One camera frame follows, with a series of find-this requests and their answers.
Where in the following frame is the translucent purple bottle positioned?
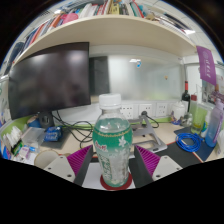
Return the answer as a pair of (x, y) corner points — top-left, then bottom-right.
(204, 97), (224, 149)

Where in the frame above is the small blue box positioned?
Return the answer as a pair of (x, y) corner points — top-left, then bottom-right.
(43, 125), (64, 143)

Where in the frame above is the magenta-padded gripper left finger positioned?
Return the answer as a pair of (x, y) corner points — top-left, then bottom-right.
(43, 144), (95, 187)

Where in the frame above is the coiled blue cable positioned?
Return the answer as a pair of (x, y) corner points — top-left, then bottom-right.
(175, 132), (204, 154)

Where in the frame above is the grey metal laptop stand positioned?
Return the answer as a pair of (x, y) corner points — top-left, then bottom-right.
(127, 112), (169, 155)

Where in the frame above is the black computer monitor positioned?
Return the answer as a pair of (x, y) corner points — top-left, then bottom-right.
(7, 41), (92, 130)

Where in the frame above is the green-labelled clear drink bottle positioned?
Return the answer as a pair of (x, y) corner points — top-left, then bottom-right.
(91, 92), (134, 188)

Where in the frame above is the black cable bundle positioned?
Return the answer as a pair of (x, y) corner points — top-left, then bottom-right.
(51, 111), (96, 150)

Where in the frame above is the purple hanging banner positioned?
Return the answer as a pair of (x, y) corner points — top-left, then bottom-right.
(195, 45), (218, 86)

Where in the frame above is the white tissue stack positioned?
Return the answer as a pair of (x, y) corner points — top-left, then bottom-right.
(2, 125), (23, 151)

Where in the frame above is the dark wine bottle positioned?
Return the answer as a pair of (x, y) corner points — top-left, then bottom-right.
(181, 80), (192, 113)

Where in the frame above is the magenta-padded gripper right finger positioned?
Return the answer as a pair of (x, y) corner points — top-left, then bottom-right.
(129, 144), (184, 188)

